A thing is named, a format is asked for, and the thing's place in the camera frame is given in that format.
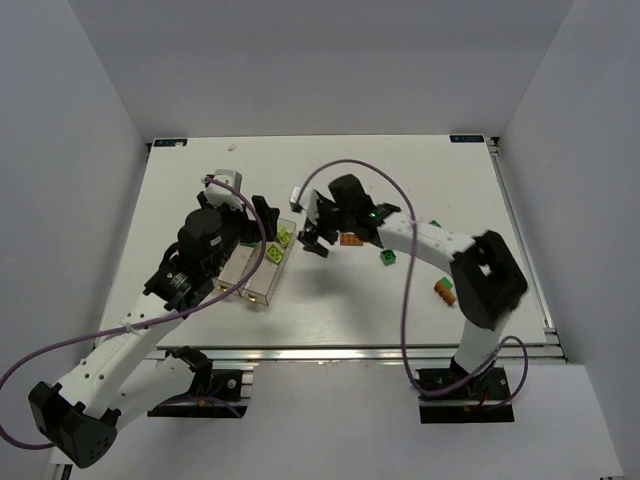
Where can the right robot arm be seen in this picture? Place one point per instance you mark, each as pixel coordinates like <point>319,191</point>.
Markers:
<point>487,280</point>

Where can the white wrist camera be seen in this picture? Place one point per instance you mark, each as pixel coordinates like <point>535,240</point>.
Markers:
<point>304,201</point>
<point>221,188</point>

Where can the dark green lego plate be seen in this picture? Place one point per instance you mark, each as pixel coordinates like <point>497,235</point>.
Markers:
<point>446,281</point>

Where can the orange flat lego plate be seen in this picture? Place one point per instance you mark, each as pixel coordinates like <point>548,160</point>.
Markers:
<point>350,239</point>

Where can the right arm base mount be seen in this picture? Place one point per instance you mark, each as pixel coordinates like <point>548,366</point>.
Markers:
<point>482,401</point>

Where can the clear plastic container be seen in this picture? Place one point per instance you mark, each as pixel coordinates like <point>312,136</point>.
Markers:
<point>237,266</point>
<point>260,288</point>

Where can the orange long lego brick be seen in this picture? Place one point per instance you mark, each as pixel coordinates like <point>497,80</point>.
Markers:
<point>443,289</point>

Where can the aluminium table frame rail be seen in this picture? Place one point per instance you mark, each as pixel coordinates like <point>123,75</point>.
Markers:
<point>549,327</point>

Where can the dark green square lego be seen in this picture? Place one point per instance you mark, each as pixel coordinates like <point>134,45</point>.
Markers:
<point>388,257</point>

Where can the blue label left corner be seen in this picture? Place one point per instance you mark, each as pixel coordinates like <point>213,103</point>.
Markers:
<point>170,143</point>

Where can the blue label corner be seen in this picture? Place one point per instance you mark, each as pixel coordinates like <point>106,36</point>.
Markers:
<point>459,138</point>
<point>170,143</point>

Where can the pale green curved lego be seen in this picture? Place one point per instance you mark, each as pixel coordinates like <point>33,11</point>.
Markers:
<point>282,231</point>

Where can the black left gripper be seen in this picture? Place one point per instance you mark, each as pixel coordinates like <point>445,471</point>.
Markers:
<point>248,220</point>

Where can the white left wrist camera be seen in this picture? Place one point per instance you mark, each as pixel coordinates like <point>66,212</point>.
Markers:
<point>221,188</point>

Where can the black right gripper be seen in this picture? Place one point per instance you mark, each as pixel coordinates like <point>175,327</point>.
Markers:
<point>323,220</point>

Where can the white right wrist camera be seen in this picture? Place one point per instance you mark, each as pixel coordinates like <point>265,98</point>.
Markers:
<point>304,201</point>

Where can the blue label right corner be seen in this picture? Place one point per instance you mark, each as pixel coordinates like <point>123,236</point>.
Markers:
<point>459,138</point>

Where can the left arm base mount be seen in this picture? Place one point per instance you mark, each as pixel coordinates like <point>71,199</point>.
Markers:
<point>218,393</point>

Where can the lime green square lego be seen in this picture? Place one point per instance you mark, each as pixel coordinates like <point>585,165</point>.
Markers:
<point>285,238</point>

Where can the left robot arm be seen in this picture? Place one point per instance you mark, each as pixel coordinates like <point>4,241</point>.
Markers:
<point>82,413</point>

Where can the clear plastic container left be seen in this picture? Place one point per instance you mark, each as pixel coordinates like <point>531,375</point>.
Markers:
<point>237,266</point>

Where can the clear plastic container right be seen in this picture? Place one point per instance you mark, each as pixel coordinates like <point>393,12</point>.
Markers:
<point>260,288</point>

